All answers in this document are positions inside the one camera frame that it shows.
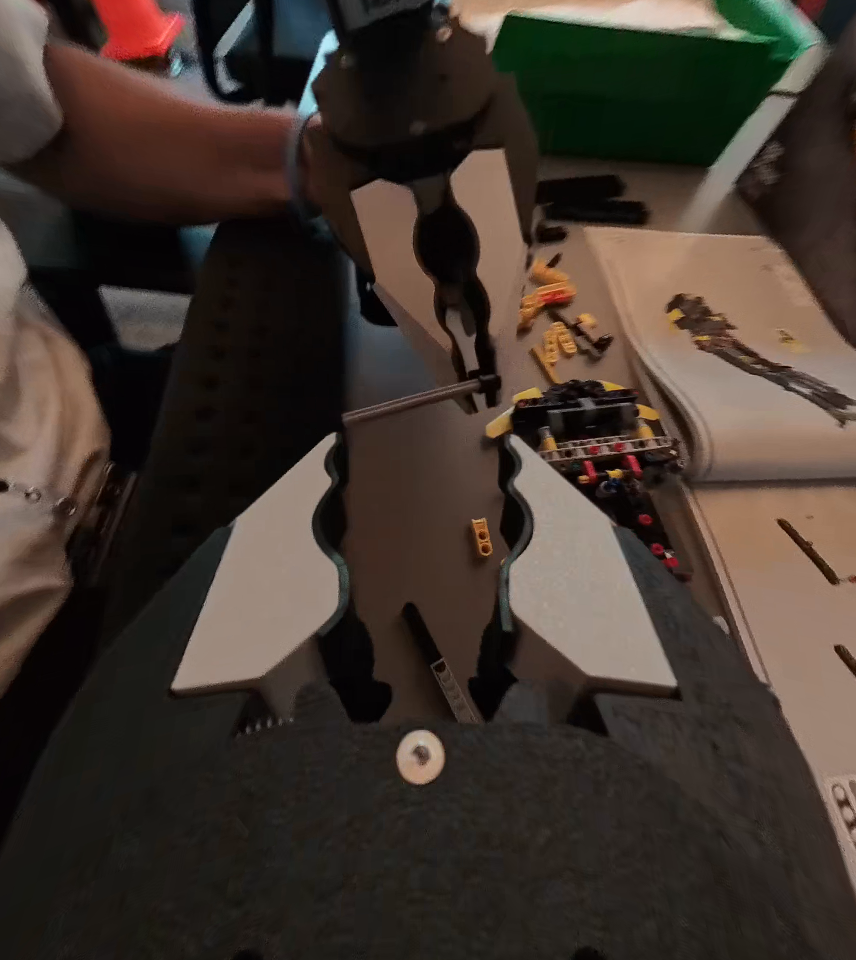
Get scattered yellow lego pieces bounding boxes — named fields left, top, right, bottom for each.
left=516, top=253, right=614, bottom=385

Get orange traffic cone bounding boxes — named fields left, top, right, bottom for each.
left=92, top=0, right=186, bottom=63

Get open instruction booklet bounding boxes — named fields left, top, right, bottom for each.
left=584, top=223, right=856, bottom=960

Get yellow car picture box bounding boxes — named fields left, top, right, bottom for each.
left=737, top=0, right=856, bottom=378

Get person's left forearm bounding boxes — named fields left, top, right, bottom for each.
left=36, top=39, right=303, bottom=220

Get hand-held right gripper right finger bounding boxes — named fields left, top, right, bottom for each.
left=497, top=435, right=681, bottom=723

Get black lego beam with red pins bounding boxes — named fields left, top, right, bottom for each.
left=400, top=602, right=483, bottom=726

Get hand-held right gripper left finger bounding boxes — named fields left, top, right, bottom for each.
left=169, top=432, right=351, bottom=715

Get black perforated chair back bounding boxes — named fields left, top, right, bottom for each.
left=96, top=216, right=348, bottom=655

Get green plastic bin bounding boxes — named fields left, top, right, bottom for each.
left=490, top=0, right=824, bottom=169

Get partly built lego car chassis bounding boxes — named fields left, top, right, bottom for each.
left=485, top=377, right=693, bottom=584

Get grey lego axle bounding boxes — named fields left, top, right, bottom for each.
left=340, top=377, right=483, bottom=429

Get long black lego beam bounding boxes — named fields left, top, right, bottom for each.
left=548, top=198, right=651, bottom=228
left=535, top=174, right=627, bottom=205

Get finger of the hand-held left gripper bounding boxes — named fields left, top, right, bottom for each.
left=349, top=178, right=479, bottom=415
left=450, top=148, right=529, bottom=378

